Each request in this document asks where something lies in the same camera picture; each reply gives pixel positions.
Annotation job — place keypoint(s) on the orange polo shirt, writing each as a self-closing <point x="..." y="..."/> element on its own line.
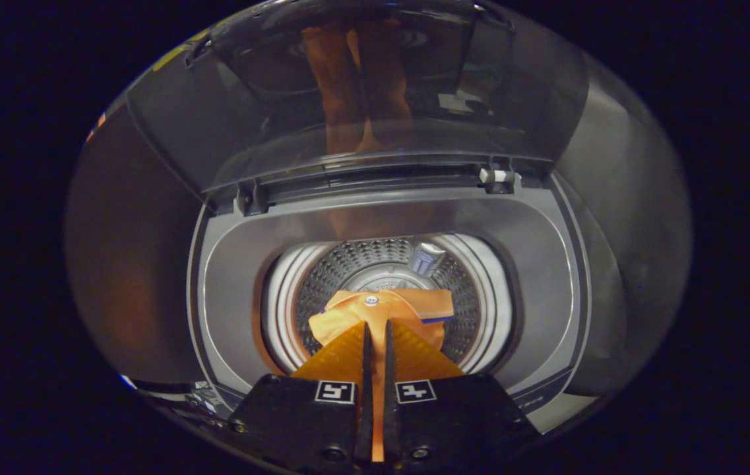
<point x="374" y="310"/>

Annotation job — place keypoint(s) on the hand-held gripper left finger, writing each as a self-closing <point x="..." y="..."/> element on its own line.
<point x="366" y="396"/>

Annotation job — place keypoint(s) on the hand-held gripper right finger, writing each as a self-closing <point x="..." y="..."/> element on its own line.
<point x="389" y="396"/>

